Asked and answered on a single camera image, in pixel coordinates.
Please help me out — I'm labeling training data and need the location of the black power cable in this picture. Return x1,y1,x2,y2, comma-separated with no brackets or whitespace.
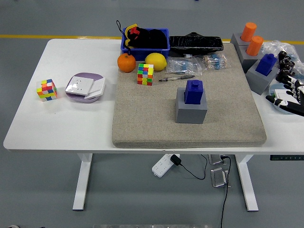
219,155,232,228

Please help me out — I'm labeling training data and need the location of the clear bag of brown resistors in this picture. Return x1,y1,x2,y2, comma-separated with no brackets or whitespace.
198,53,231,71

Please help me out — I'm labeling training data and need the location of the white wall socket panel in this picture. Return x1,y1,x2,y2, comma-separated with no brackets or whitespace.
65,76,95,96

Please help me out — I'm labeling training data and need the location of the yellow lemon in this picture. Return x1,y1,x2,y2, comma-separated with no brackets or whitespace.
145,52,167,71

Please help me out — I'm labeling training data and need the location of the grey square seal holder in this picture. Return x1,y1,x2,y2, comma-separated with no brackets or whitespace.
175,87,208,124
245,59,279,95

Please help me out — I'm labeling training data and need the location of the blue plastic bin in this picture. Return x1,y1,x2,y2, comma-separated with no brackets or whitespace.
120,28,171,59

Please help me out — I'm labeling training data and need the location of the clear bag of blue resistors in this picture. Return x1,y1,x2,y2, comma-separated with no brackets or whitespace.
165,57,204,76

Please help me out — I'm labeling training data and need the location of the black wrapped long object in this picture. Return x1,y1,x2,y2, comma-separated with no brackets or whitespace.
168,31,224,57

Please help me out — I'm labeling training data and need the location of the black cloth pouch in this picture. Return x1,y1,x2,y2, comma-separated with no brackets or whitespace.
136,28,168,49

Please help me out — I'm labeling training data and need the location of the black power adapter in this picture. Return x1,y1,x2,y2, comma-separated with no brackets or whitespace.
170,154,182,166

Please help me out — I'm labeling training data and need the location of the orange fruit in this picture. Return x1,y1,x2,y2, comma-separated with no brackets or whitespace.
117,53,136,73

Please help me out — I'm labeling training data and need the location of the white power strip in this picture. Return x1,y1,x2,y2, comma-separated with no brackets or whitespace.
152,153,178,178

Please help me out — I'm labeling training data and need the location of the black adapter cable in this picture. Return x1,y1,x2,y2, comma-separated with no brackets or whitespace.
179,154,209,181

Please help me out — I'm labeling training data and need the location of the clear plastic bag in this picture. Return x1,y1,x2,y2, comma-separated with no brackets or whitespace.
261,39,304,85

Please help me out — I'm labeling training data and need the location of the grey-brown mat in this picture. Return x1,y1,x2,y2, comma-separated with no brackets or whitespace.
111,42,267,149

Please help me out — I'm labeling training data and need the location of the grey ballpoint pen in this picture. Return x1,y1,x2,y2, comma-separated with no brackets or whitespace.
158,75,196,83

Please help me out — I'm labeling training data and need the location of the blue square seal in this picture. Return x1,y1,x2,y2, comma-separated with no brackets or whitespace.
255,53,278,76
184,79,204,105

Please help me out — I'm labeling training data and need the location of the white table leg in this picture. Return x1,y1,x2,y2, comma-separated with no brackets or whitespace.
72,153,94,211
236,154,259,212

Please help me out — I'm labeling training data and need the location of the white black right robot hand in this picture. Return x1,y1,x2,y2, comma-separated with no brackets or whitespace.
265,75,304,117

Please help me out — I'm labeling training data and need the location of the light blue plate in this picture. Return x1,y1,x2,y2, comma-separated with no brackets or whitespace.
268,83,304,114

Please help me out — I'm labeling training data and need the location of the purple plate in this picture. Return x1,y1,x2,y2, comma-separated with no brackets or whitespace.
65,72,106,104

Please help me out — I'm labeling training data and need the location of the multicolour puzzle cube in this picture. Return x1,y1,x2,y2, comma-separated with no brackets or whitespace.
137,63,155,86
36,79,58,102

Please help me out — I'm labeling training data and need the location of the orange cylinder seal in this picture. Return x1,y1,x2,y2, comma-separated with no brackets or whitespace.
241,22,257,42
246,36,264,57

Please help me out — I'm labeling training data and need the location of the black table control panel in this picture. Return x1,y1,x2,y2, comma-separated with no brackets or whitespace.
270,154,304,162

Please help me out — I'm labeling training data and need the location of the white wall switch panel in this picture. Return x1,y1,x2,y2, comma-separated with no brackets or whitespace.
273,89,300,104
84,77,106,100

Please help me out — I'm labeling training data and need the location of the silver metal bracket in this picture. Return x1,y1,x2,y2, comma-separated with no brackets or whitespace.
210,167,230,188
208,154,225,166

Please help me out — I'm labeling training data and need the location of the yellow red black strapped toy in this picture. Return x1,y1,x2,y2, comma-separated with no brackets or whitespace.
115,20,141,50

